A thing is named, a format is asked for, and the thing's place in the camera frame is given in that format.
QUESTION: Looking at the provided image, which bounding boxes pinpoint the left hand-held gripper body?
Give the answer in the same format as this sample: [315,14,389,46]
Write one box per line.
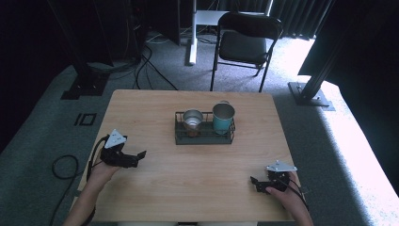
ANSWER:
[99,128,139,170]

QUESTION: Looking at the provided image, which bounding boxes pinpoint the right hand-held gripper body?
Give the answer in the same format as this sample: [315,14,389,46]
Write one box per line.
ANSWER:
[263,159,298,193]

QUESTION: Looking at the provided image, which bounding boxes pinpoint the silver metal cup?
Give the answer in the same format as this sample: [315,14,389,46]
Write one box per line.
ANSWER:
[182,108,204,138]

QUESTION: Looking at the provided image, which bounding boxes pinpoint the dark wire basket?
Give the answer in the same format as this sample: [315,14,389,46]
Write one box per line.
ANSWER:
[173,111,236,146]

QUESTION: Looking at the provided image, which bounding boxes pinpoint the teal metal cup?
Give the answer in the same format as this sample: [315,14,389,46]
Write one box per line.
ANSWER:
[212,101,236,136]

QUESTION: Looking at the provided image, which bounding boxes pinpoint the person's right hand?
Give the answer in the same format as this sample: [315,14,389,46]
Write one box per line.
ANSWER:
[264,171,305,216]

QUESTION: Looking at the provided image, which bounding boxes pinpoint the person's left hand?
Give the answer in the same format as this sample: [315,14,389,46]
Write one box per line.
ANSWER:
[87,156,122,191]

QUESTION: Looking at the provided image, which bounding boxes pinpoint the wooden table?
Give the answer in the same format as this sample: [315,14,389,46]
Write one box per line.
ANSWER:
[74,89,296,224]

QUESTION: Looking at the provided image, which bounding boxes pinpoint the black metal stand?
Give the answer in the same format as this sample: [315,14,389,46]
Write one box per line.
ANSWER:
[287,0,354,112]
[46,0,111,101]

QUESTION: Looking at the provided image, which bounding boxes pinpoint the black folding chair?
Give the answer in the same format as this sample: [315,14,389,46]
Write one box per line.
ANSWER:
[209,11,284,94]

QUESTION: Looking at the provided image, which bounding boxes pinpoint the dark curtain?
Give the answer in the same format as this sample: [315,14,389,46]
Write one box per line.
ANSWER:
[268,0,334,41]

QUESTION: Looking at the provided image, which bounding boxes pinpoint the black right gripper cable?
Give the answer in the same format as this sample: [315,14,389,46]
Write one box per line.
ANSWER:
[283,178,310,212]

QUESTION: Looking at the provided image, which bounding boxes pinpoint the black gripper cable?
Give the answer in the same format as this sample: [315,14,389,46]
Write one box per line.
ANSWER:
[48,136,109,226]
[283,178,310,212]

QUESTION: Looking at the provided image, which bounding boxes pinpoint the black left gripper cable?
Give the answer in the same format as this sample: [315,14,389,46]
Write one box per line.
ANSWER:
[48,136,109,226]

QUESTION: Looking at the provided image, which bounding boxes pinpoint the black floor cables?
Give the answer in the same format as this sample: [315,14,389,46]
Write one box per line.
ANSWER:
[133,45,180,92]

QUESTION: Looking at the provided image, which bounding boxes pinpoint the white desk frame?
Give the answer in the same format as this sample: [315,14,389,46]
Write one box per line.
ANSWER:
[187,0,275,67]

